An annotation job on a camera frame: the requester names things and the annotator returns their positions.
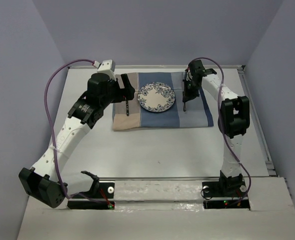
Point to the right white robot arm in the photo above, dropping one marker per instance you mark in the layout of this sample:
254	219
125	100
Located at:
233	122

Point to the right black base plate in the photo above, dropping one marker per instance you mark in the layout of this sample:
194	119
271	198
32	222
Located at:
214	198

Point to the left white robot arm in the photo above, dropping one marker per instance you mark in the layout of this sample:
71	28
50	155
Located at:
43	180

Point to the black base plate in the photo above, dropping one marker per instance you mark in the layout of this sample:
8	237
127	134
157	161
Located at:
101	198
214	198

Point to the silver table knife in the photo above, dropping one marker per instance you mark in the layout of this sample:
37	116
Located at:
184	106

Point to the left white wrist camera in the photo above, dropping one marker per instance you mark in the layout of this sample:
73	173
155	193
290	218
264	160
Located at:
106	67

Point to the silver fork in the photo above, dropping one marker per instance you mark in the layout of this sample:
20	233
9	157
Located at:
127	107

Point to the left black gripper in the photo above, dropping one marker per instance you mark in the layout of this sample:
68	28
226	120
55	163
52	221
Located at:
127	93

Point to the blue beige checked cloth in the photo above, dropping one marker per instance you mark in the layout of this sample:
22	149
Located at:
197	115

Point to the blue floral ceramic plate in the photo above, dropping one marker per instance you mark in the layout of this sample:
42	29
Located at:
156	97

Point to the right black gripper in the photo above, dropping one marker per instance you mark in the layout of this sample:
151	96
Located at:
188	96

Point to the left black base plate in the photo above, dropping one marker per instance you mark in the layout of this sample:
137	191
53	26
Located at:
101	198

